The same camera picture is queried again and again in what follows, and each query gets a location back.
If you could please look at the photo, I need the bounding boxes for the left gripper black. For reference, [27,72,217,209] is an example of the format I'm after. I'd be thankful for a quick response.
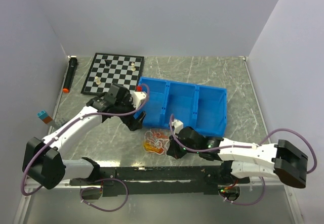
[115,94,146,130]

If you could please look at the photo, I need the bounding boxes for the red orange cable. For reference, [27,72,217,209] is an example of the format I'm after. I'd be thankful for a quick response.
[144,130,170,156]

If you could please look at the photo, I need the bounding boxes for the blue three-compartment bin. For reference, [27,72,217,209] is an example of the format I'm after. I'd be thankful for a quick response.
[139,77,227,137]

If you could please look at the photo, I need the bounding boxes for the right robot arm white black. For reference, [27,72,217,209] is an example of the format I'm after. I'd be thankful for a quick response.
[167,125,308,189]

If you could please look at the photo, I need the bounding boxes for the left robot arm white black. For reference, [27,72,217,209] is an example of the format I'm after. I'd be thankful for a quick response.
[21,83,150,191]

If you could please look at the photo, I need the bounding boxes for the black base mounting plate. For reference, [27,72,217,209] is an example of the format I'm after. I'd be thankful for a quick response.
[70,165,250,197]

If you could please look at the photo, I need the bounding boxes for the white chess piece upper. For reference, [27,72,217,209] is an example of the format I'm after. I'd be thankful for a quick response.
[131,62,136,71]

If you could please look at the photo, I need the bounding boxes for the white chess piece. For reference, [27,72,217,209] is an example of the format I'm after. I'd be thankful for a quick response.
[131,62,136,71]
[95,76,101,85]

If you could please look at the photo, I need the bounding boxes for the white chess piece lower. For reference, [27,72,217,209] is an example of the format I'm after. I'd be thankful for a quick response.
[95,76,101,85]

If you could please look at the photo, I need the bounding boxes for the black white chessboard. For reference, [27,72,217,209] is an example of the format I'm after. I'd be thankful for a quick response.
[81,53,145,96]

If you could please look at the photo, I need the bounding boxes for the black marker orange cap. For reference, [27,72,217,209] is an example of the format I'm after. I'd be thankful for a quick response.
[62,57,78,94]

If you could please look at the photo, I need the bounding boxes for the blue brown toy block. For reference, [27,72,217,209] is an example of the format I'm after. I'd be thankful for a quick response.
[37,110,55,126]

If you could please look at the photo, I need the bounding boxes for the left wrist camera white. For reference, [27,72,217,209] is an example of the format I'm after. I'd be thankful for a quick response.
[131,92,147,109]

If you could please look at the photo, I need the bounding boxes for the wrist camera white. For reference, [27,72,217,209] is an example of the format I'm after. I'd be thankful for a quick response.
[131,92,147,109]
[171,119,184,134]

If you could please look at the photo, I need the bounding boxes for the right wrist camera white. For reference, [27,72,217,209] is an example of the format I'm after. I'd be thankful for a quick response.
[171,119,184,134]

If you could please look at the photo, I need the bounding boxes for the yellow cable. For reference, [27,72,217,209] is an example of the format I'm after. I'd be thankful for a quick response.
[143,140,164,154]

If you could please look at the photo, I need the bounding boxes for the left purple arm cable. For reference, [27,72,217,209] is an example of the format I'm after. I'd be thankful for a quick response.
[21,83,150,196]

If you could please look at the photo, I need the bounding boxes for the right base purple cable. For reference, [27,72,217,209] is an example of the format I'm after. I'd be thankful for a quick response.
[220,175,266,207]

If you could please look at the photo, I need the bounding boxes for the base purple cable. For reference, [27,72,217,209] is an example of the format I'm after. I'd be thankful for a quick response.
[79,177,129,212]
[220,175,266,207]

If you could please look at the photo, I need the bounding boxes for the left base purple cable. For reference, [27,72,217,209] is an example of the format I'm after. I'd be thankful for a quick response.
[79,177,129,212]

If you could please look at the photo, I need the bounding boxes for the aluminium frame rail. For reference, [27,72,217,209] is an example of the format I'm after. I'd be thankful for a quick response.
[24,177,284,189]

